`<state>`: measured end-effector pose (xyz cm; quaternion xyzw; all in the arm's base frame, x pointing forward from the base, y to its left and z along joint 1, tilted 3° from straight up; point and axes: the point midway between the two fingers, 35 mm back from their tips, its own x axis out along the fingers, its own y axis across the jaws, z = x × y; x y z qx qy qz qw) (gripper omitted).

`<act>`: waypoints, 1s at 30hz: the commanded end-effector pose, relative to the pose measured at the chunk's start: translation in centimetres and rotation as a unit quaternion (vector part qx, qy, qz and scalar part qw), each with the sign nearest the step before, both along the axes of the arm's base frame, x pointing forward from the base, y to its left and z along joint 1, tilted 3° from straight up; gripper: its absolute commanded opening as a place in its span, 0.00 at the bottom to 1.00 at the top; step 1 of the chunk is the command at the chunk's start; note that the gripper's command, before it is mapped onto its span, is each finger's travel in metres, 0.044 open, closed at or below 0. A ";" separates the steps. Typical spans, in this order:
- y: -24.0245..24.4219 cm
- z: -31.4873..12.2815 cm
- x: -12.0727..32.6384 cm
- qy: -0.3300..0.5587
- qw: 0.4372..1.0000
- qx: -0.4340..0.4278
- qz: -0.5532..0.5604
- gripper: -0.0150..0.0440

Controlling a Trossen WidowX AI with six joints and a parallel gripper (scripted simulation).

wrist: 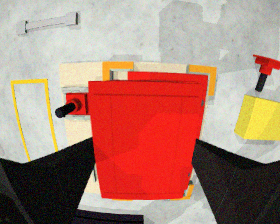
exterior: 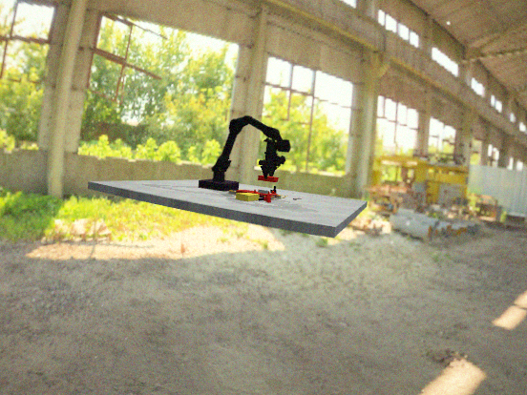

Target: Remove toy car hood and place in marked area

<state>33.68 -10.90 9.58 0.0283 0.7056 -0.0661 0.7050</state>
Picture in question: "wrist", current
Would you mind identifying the yellow rectangular block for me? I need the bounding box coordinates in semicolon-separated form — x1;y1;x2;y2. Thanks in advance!
234;94;280;141

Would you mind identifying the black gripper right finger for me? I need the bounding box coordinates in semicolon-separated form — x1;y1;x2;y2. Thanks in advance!
191;138;280;224

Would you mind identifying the beige flat base plate with orange corner brackets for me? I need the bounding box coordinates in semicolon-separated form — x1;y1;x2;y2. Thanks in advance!
59;62;216;201

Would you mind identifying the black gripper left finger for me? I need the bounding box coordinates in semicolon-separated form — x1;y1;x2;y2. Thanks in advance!
0;137;96;224

